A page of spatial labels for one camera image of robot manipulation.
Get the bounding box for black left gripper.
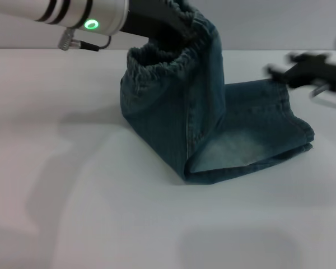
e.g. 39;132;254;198
119;0;197;53

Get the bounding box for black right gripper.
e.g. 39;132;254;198
264;51;336;93

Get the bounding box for blue denim shorts with print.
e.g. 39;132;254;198
119;0;316;186

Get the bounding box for left wrist cable with connector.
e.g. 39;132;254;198
58;29;113;53

